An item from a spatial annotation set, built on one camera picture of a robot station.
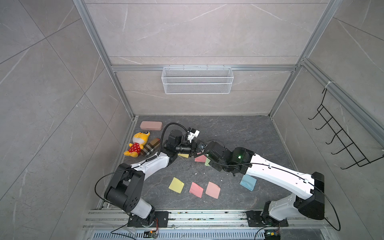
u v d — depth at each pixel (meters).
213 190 0.84
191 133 0.77
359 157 0.59
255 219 0.74
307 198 0.41
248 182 0.84
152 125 1.13
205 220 0.75
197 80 1.01
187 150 0.71
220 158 0.51
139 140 0.98
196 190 0.83
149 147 0.96
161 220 0.73
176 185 0.84
